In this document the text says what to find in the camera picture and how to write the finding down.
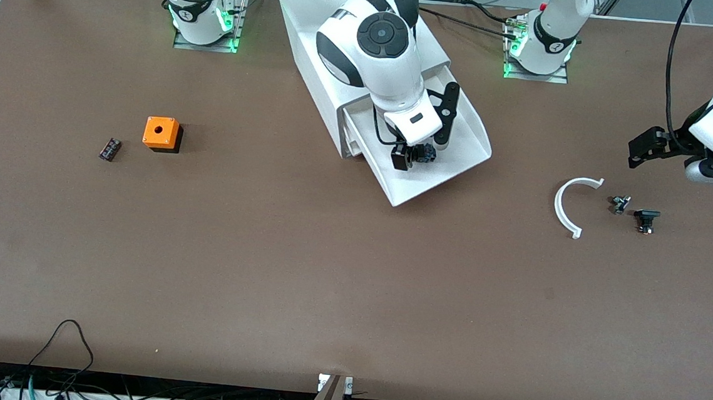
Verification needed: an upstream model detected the small black relay block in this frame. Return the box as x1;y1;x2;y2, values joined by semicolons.
99;138;123;163

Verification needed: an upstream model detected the thin black looped cable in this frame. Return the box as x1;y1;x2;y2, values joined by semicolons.
26;317;98;389

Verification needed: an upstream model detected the white curved plastic clip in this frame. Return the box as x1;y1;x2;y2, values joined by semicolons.
551;175;605;242

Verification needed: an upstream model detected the white drawer cabinet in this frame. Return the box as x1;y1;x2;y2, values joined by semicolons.
267;0;456;166

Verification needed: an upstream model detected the blue transparent button block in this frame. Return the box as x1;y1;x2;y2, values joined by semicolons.
411;141;438;165

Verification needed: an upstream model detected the black flat-headed button part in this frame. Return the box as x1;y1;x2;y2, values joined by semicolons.
633;209;661;235

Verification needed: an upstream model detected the black base cable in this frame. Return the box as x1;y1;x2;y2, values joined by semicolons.
463;0;518;25
415;6;522;41

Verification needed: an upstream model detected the orange box with hole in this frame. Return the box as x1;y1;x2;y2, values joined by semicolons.
141;116;185;155

